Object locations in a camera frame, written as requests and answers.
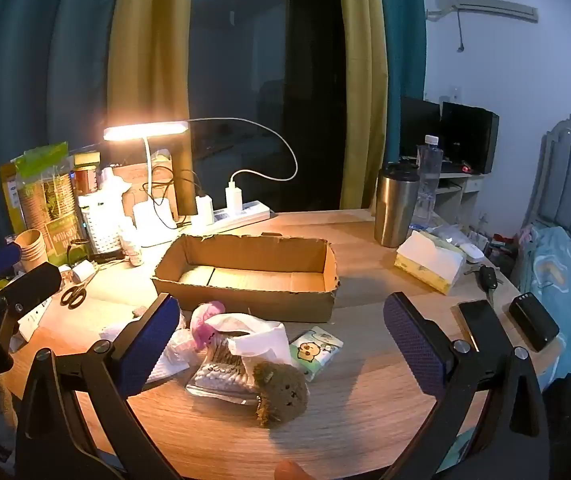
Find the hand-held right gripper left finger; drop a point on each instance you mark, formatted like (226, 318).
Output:
(150, 347)

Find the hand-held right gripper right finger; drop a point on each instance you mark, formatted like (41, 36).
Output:
(413, 347)

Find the white cloth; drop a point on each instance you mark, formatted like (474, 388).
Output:
(168, 367)

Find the clear plastic wrap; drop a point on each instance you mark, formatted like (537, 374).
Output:
(184, 345)

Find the pink plush toy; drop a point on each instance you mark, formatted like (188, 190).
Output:
(203, 325)

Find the brown cardboard box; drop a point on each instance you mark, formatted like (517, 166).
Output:
(245, 305)

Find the white plastic bag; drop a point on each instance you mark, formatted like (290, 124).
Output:
(260, 342)

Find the person's right hand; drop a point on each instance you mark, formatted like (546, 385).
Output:
(293, 472)

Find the stack of brown paper cups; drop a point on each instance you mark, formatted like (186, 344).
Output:
(31, 252)

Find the white tape roll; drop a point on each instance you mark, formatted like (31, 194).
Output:
(65, 275)

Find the white paper packs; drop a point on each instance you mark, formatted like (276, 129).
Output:
(33, 320)

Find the black scissors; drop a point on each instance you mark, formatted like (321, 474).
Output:
(73, 296)

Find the yellow package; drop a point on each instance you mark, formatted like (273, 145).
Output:
(10, 195)

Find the cotton swab bag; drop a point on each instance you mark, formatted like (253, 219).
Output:
(215, 375)

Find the black smartphone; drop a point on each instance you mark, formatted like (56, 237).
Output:
(480, 317)

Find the green paper cup package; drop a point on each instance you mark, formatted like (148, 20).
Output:
(50, 200)

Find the yellow tissue box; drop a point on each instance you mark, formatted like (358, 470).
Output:
(428, 260)

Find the white woven basket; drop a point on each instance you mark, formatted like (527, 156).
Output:
(100, 225)

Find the small white pill bottle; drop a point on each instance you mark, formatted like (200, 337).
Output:
(136, 252)

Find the cartoon tissue pack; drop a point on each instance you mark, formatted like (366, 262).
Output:
(315, 352)

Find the black car key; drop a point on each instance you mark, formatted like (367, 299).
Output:
(488, 277)

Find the large white pill bottle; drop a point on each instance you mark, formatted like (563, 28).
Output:
(125, 237)

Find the white rounded gadget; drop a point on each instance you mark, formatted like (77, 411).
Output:
(471, 252)

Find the red can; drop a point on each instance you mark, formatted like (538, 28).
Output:
(85, 180)

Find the black power bank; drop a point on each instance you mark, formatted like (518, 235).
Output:
(533, 321)

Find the yellow green sponge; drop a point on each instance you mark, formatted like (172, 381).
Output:
(87, 159)

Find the brown plush toy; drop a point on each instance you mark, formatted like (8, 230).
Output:
(280, 395)

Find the steel tumbler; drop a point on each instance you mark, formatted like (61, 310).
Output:
(395, 210)

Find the brown cardboard sheet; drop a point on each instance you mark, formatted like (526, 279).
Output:
(133, 177)

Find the white side desk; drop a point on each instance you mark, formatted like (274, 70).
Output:
(458, 195)

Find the white power strip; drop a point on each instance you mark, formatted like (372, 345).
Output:
(245, 212)

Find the blue printed blanket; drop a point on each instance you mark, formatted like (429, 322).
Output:
(565, 280)

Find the clear water bottle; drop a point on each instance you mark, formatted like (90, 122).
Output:
(430, 170)

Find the white desk lamp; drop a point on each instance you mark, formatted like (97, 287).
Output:
(145, 131)

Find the wide teal curtain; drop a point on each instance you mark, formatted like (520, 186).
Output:
(30, 60)

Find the black computer case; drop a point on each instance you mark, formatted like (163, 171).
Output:
(468, 137)

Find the black monitor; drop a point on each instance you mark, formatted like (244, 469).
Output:
(419, 127)

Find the grey padded headboard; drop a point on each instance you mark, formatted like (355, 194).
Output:
(570, 175)

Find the wide yellow curtain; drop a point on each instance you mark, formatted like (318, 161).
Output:
(145, 60)

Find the narrow yellow curtain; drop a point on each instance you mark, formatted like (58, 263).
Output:
(363, 85)

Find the narrow teal curtain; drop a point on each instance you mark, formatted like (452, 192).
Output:
(403, 35)

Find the white air conditioner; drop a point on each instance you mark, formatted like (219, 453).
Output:
(485, 5)

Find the white wall socket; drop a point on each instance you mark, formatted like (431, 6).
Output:
(454, 93)

